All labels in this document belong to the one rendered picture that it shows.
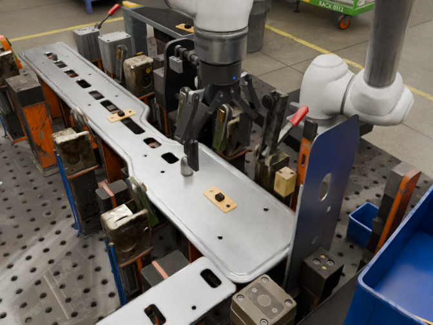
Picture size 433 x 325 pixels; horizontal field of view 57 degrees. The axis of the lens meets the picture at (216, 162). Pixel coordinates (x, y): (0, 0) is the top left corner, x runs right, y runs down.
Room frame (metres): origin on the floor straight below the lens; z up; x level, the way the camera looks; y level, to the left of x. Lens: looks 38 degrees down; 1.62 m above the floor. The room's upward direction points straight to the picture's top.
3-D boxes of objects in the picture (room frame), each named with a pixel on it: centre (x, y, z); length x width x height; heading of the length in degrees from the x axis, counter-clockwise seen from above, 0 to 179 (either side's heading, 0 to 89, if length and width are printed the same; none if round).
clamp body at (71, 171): (0.87, 0.38, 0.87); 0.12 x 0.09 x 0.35; 129
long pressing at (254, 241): (1.03, 0.30, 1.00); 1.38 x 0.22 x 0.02; 39
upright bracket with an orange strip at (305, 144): (0.68, -0.19, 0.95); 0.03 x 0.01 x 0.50; 39
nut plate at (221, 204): (0.66, -0.01, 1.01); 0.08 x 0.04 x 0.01; 38
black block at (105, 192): (0.70, 0.25, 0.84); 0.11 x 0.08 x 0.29; 129
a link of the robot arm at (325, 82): (1.37, -0.42, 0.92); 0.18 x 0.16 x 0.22; 58
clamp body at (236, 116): (0.92, -0.05, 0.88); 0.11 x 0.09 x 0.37; 129
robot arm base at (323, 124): (1.40, -0.39, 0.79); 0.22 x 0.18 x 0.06; 46
